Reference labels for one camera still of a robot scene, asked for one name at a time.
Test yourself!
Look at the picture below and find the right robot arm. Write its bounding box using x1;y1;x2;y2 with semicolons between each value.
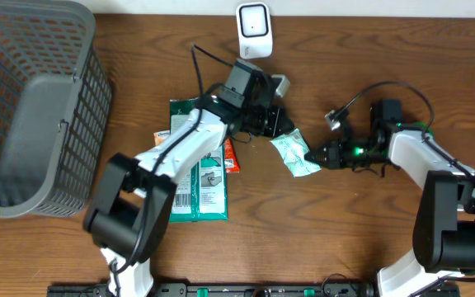
304;99;475;296

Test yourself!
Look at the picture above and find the orange Kleenex tissue pack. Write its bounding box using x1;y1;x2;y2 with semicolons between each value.
153;130;170;146

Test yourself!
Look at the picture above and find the green 3M gloves package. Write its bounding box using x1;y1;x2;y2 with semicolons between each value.
167;97;229;224

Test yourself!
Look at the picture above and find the white barcode scanner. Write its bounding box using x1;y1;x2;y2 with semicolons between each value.
236;2;274;59

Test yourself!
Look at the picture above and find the green lid jar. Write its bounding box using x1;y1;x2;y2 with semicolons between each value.
401;121;434;136

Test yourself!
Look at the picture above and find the red snack bag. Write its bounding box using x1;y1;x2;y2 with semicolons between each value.
223;139;240;173

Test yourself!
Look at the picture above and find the light green wrapper packet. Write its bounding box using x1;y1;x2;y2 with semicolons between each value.
270;129;321;177

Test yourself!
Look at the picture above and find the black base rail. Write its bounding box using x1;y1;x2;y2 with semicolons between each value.
46;281;462;297

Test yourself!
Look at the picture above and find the grey plastic mesh basket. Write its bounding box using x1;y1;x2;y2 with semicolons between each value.
0;1;112;218

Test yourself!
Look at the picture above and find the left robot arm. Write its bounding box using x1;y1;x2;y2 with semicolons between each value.
83;59;294;296

